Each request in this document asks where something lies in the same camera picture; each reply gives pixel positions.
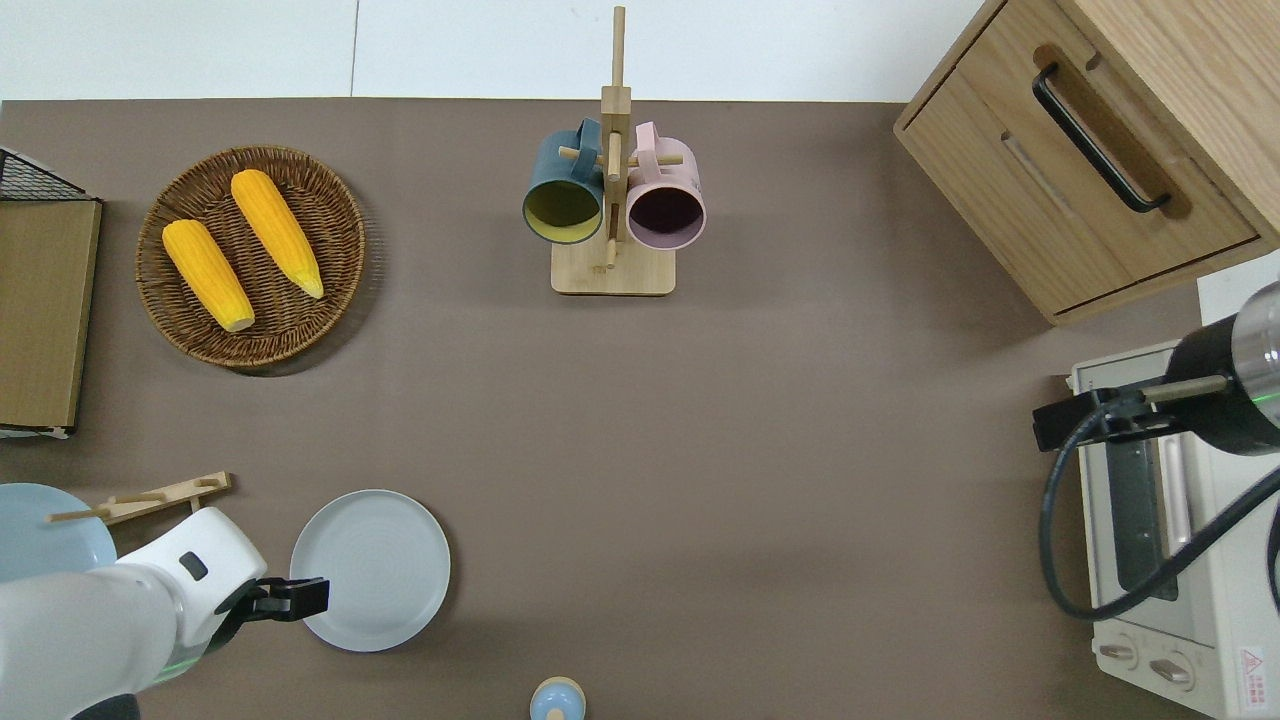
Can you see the light blue plate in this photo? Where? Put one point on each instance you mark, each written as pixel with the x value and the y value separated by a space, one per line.
pixel 40 540

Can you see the round wicker basket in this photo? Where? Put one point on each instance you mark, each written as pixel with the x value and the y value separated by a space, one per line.
pixel 300 330

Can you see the gray plate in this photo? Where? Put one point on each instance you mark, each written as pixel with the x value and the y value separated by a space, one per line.
pixel 380 570

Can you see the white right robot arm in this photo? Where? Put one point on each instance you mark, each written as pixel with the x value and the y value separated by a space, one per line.
pixel 1262 340

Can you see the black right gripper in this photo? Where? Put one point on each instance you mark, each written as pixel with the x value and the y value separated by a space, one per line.
pixel 1215 420

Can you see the pink mug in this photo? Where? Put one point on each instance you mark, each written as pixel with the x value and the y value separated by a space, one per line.
pixel 668 175

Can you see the yellow corn cob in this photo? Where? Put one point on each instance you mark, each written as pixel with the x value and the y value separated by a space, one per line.
pixel 278 232
pixel 208 275

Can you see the light blue bottle cap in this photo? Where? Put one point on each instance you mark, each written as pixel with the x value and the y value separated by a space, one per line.
pixel 557 702

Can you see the wooden board shelf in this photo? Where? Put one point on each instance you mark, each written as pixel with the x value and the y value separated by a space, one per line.
pixel 40 310

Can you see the brown table mat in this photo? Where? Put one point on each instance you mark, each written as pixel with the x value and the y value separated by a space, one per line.
pixel 800 450

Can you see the oven control knob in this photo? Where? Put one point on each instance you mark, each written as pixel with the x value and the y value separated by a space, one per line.
pixel 1168 671
pixel 1118 652

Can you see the wooden plate rack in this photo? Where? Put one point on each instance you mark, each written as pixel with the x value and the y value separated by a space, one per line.
pixel 150 498

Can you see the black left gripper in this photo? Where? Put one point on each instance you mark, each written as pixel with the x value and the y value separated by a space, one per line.
pixel 235 615

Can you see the dark teal mug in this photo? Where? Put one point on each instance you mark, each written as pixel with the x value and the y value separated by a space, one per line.
pixel 552 175

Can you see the wooden mug tree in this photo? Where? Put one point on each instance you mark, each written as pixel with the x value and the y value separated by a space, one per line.
pixel 612 265

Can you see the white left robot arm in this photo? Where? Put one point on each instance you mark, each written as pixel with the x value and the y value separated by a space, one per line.
pixel 100 620

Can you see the wooden drawer cabinet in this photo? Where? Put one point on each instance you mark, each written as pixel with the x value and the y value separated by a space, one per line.
pixel 1130 120

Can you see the white toaster oven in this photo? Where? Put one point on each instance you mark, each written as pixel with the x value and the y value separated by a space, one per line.
pixel 1230 620

